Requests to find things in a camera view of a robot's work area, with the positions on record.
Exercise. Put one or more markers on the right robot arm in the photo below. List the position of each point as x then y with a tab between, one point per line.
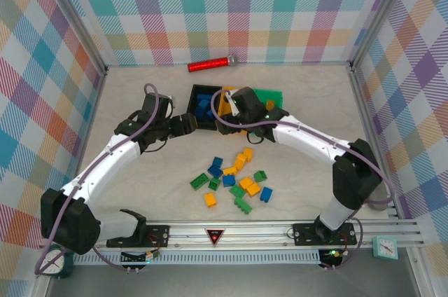
308	137

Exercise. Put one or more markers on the aluminium frame post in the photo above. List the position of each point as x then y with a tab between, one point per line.
378	13
75	13

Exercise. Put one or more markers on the yellow plastic bin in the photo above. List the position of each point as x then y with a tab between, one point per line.
223	111

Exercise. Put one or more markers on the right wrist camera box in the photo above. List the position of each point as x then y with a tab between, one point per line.
232	106

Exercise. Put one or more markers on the black connector board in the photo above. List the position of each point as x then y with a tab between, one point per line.
134	258
332	254

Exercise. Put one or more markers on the red glitter toy microphone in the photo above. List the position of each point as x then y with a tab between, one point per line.
206	66

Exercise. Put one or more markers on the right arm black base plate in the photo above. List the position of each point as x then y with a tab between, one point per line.
304	234

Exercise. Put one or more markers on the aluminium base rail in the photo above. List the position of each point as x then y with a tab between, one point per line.
245	230

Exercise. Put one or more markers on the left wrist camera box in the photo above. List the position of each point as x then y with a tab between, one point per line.
169	104

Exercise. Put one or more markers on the mint square clock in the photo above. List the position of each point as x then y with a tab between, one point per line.
385	248

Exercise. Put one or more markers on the long green lego brick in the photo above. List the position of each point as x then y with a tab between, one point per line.
243	205
199	181

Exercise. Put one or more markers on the black plastic bin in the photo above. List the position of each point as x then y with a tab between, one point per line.
192	108

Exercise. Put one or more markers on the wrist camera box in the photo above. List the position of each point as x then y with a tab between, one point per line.
232	106
169	104

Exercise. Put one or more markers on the dark green alarm clock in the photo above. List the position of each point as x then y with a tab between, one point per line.
52	265

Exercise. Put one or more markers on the aluminium side rail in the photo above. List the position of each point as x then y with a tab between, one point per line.
365	108

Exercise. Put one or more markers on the blue lego brick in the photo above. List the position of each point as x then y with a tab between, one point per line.
202	98
204	107
215	171
229	180
209	115
266	194
217	161

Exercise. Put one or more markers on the yellow curved lego brick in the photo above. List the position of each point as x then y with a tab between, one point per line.
270	104

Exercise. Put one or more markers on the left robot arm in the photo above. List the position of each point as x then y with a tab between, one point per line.
112	157

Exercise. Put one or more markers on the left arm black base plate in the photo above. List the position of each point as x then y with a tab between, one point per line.
157	234

